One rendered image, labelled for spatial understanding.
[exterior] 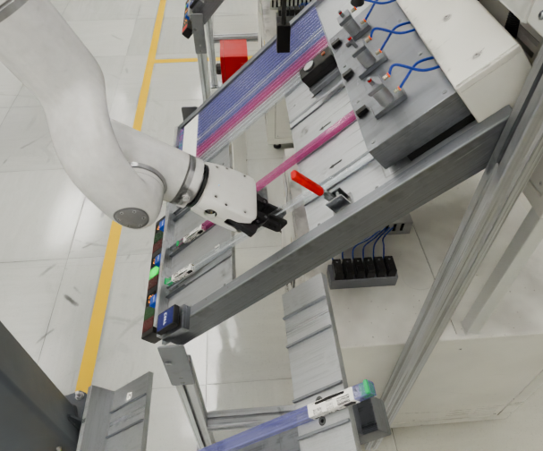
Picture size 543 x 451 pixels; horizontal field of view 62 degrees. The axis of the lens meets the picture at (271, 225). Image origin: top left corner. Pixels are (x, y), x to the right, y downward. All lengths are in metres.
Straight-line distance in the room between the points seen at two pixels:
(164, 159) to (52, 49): 0.20
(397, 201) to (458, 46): 0.22
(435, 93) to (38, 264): 1.81
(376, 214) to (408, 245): 0.54
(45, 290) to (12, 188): 0.71
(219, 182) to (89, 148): 0.23
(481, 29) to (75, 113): 0.51
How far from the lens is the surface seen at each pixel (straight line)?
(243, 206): 0.73
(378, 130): 0.67
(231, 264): 0.85
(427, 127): 0.66
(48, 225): 2.29
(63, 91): 0.61
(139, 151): 0.68
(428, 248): 1.23
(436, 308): 0.87
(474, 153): 0.66
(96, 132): 0.60
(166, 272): 1.01
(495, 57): 0.62
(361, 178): 0.72
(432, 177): 0.66
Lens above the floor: 1.52
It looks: 48 degrees down
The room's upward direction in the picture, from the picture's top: straight up
